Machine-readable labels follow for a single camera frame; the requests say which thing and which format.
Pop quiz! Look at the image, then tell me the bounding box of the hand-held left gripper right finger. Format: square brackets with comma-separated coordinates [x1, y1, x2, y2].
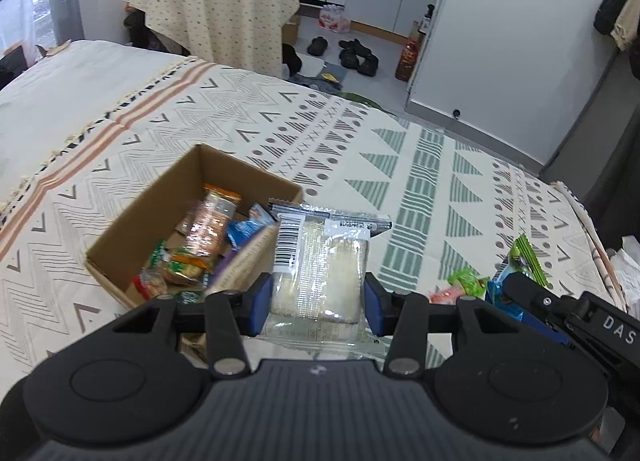
[363, 272, 521, 377]

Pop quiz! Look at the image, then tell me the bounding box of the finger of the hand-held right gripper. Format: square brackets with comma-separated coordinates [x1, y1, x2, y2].
[517, 308, 574, 348]
[501, 272, 583, 328]

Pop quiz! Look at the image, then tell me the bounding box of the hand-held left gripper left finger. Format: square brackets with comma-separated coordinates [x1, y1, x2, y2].
[112, 272, 275, 377]

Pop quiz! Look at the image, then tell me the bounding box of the purple snack packet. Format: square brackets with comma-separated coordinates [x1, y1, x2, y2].
[205, 226, 281, 294]

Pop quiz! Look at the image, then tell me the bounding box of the clear white cracker packet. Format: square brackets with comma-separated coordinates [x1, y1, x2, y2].
[262, 198, 393, 357]

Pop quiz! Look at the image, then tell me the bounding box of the light blue snack packet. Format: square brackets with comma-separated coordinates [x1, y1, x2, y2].
[226, 204, 278, 247]

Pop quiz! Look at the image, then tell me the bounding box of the green orange snack packet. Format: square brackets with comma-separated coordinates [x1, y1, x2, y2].
[150, 240, 216, 292]

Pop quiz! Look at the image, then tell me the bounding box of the red snack packet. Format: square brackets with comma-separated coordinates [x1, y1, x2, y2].
[132, 268, 168, 302]

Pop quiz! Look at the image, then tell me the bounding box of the cardboard box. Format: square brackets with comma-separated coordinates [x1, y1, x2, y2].
[85, 144, 305, 312]

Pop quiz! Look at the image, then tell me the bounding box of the green striped snack packet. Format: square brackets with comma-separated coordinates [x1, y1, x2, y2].
[507, 233, 551, 287]

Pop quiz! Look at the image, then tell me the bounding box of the small green snack packet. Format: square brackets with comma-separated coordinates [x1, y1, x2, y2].
[447, 267, 490, 298]

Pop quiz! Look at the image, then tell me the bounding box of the pink orange snack packet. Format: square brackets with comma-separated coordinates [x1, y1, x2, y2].
[429, 286, 463, 304]

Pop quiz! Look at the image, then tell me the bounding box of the white plastic bag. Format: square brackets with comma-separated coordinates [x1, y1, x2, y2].
[606, 248, 640, 313]

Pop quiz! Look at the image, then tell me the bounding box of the patterned bed blanket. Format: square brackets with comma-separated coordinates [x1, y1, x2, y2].
[0, 58, 626, 382]

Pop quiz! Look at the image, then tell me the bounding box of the brown tea bottle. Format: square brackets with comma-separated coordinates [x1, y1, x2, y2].
[395, 36, 421, 82]

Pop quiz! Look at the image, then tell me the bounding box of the white bed sheet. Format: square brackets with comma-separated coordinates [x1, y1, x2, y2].
[0, 38, 193, 177]

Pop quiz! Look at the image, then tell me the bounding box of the shrink-wrapped water bottle pack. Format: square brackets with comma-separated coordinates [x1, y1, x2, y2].
[319, 5, 351, 34]

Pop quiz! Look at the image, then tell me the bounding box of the beige hanging garment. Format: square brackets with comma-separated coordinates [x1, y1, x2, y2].
[612, 0, 640, 50]

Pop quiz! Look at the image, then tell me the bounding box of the round table with dotted cloth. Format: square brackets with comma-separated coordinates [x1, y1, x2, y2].
[122, 0, 301, 77]

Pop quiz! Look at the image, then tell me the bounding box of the grey upright case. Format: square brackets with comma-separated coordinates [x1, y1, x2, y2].
[47, 0, 84, 45]

